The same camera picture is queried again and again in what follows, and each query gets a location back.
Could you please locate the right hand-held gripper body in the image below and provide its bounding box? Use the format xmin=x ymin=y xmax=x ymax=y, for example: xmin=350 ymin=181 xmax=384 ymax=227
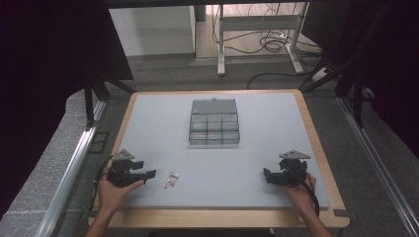
xmin=276 ymin=149 xmax=312 ymax=188

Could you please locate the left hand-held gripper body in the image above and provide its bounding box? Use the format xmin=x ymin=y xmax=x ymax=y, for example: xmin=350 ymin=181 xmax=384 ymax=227
xmin=107 ymin=148 xmax=146 ymax=189

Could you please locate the small white and pink trinket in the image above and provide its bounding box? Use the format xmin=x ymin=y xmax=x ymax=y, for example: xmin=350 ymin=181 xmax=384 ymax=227
xmin=163 ymin=171 xmax=180 ymax=191

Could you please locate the clear plastic compartment box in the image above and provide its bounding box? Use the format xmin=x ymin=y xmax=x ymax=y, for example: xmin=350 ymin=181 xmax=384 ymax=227
xmin=188 ymin=97 xmax=241 ymax=147

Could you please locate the person's left hand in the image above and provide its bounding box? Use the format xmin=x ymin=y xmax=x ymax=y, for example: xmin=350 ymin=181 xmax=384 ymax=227
xmin=97 ymin=166 xmax=145 ymax=215

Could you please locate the person's right hand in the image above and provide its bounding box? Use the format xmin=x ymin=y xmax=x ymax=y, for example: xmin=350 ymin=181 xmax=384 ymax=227
xmin=281 ymin=173 xmax=317 ymax=213

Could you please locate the grey foam mat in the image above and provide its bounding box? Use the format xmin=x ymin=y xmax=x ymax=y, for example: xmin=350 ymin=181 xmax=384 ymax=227
xmin=119 ymin=92 xmax=331 ymax=210

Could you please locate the wooden table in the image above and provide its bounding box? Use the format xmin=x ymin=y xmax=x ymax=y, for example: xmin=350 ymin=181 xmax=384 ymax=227
xmin=87 ymin=88 xmax=351 ymax=229

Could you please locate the black tripod stand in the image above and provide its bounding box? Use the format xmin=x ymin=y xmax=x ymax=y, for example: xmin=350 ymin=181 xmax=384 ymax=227
xmin=298 ymin=48 xmax=377 ymax=130
xmin=83 ymin=69 xmax=136 ymax=130

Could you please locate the grey padded ledge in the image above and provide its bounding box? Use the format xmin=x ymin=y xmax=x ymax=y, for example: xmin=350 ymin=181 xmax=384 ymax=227
xmin=0 ymin=89 xmax=87 ymax=237

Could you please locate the white power strip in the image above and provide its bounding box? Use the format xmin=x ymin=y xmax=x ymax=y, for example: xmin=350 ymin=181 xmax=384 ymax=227
xmin=310 ymin=66 xmax=329 ymax=82

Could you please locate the black curtain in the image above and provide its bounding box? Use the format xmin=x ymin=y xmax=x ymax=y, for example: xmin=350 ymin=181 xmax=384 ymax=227
xmin=0 ymin=0 xmax=134 ymax=218
xmin=300 ymin=0 xmax=419 ymax=160

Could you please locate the white cabinet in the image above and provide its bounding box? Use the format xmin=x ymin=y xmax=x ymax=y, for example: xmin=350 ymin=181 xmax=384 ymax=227
xmin=108 ymin=5 xmax=197 ymax=57

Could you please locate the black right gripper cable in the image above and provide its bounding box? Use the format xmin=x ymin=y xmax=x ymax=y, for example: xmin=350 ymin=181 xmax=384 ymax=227
xmin=286 ymin=166 xmax=321 ymax=217

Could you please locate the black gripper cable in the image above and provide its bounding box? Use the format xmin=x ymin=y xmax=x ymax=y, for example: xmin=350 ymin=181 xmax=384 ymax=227
xmin=286 ymin=166 xmax=321 ymax=217
xmin=89 ymin=155 xmax=117 ymax=211

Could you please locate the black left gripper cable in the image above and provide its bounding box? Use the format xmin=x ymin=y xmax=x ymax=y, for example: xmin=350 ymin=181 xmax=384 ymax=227
xmin=89 ymin=155 xmax=117 ymax=211

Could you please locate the black floor bracket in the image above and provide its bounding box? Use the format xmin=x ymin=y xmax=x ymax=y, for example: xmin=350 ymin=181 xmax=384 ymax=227
xmin=87 ymin=130 xmax=111 ymax=155

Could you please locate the aluminium rail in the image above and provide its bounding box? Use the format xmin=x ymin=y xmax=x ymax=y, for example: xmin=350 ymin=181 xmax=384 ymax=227
xmin=336 ymin=96 xmax=419 ymax=237
xmin=35 ymin=99 xmax=108 ymax=237

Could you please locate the black floor cable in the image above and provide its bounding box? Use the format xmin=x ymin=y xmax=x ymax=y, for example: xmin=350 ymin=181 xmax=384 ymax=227
xmin=246 ymin=70 xmax=309 ymax=90

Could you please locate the tangle of floor cables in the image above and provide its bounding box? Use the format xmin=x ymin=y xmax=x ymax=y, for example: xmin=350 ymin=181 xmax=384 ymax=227
xmin=211 ymin=2 xmax=324 ymax=56

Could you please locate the white metal desk frame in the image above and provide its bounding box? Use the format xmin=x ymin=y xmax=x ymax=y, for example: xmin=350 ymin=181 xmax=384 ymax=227
xmin=216 ymin=2 xmax=306 ymax=77

